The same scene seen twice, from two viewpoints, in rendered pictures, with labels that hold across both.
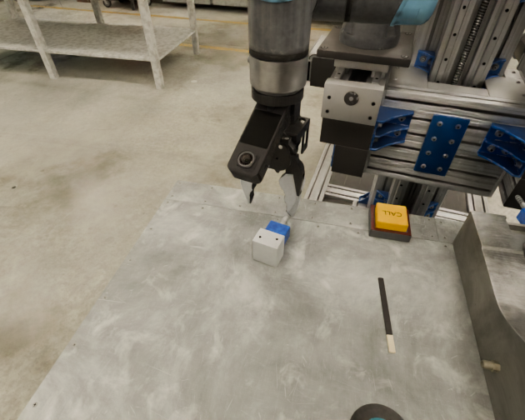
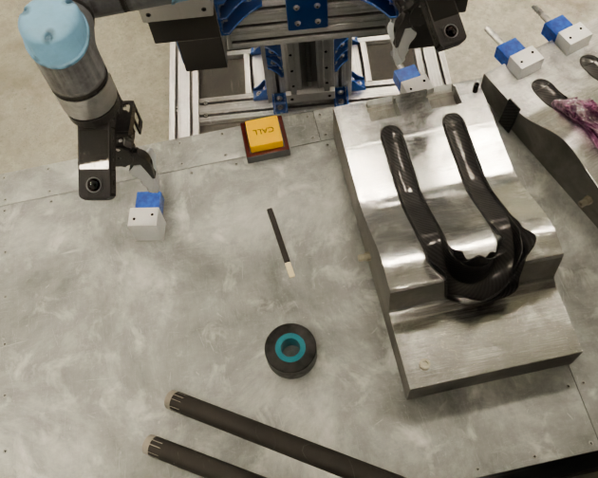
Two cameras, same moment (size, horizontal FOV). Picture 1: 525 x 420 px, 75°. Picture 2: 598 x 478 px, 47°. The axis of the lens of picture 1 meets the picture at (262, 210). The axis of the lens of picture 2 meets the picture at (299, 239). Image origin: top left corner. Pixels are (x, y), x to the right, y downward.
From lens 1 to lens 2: 0.58 m
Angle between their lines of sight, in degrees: 22
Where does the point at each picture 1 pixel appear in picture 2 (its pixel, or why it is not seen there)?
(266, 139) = (103, 159)
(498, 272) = (360, 171)
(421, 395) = (321, 302)
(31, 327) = not seen: outside the picture
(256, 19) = (51, 78)
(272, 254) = (154, 230)
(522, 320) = (377, 212)
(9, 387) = not seen: outside the picture
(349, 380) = (262, 315)
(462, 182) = (350, 26)
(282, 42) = (83, 87)
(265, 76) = (78, 110)
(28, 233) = not seen: outside the picture
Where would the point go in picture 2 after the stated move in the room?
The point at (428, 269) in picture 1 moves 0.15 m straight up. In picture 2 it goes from (313, 179) to (309, 129)
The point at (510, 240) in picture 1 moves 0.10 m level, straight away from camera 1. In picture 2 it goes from (369, 131) to (389, 87)
